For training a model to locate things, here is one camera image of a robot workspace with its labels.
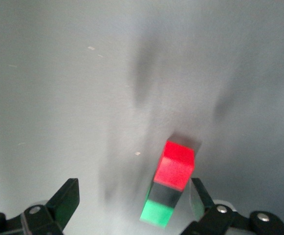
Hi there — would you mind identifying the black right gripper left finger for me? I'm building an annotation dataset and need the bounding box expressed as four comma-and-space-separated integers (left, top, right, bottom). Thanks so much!
0, 178, 80, 235

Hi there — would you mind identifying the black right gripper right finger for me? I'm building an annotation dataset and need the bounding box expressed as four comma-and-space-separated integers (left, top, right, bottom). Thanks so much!
180, 178, 284, 235

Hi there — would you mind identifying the small black cube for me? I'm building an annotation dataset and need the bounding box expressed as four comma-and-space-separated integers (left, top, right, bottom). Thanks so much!
149, 182, 183, 209

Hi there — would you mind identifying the small green cube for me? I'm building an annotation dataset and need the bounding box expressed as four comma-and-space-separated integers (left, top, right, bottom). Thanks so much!
140, 199, 175, 230

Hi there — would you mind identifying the small red cube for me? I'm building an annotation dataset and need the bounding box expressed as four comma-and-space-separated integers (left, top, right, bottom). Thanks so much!
153, 140, 196, 192

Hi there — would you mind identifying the dark grey table mat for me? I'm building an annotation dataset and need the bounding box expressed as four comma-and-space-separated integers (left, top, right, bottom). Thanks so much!
0, 0, 284, 235

